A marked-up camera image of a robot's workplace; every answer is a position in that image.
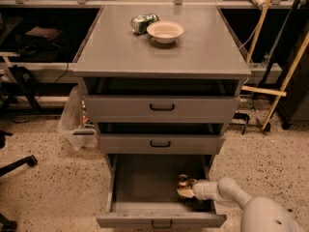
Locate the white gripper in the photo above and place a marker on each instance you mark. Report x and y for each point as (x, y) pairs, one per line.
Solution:
(200, 189)

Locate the orange soda can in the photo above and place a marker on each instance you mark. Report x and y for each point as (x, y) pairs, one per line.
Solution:
(184, 182)

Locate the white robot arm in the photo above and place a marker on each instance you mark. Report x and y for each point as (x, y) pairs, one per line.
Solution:
(259, 214)

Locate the grey bottom drawer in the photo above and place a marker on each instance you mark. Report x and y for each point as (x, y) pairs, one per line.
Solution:
(143, 194)

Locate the grey drawer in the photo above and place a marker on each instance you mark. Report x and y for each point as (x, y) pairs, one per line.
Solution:
(114, 99)
(160, 138)
(143, 194)

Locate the grey drawer cabinet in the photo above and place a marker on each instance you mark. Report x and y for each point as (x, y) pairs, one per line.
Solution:
(206, 49)

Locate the grey middle drawer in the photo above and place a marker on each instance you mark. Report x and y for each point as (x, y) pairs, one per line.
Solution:
(160, 138)

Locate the grey top drawer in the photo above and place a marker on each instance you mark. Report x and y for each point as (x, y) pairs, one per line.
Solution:
(114, 99)

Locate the crushed green can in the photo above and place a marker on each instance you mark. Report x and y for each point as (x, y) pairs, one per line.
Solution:
(140, 23)

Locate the clear plastic bag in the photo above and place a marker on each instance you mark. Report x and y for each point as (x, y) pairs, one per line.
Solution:
(71, 125)

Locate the white bowl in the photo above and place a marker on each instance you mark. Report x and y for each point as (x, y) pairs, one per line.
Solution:
(165, 32)

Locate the black office chair base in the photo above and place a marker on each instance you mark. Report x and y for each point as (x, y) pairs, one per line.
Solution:
(11, 225)

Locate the brown flat box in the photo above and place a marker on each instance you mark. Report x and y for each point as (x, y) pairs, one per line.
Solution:
(49, 34)

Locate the wooden stick frame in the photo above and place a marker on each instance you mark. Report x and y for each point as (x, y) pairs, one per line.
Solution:
(278, 94)

